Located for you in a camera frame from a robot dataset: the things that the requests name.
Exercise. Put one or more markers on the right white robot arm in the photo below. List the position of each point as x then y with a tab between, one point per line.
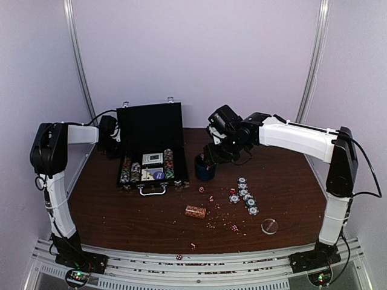
334	147

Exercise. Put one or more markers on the dark blue mug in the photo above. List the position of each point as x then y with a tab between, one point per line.
203	171

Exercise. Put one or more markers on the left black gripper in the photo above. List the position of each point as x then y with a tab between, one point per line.
122	153

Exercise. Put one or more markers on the purple small blind button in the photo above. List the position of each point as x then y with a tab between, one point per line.
159	175

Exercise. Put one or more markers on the playing card deck box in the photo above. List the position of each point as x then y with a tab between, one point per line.
147	173
152	158

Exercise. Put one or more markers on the left poker chip row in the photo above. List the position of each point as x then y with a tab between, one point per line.
125	170

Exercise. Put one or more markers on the aluminium front rail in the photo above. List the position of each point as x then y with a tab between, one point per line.
269	269

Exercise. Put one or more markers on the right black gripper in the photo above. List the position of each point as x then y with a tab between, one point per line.
209	150

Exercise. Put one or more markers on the poker chip row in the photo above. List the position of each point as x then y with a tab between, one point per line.
125	170
169	164
135	174

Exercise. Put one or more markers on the right aluminium frame post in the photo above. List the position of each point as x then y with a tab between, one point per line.
316	57

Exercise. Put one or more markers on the black poker case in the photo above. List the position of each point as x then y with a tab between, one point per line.
152	129

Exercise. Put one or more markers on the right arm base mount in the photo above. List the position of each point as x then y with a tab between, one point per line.
321	256

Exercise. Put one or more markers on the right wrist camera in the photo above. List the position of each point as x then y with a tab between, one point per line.
223	123

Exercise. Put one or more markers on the right poker chip row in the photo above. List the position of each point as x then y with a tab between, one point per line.
169	164

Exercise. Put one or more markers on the brown poker chip roll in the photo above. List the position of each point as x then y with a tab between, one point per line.
195	212

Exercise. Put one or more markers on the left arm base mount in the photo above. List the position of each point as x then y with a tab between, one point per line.
82	260

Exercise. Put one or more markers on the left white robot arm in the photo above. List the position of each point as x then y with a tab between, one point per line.
49	158

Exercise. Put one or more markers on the clear round dealer button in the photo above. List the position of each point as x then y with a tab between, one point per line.
269	226

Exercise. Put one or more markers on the aluminium frame post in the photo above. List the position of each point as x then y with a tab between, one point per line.
71	24
316	57

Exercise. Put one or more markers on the left aluminium frame post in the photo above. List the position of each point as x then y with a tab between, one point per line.
71	24

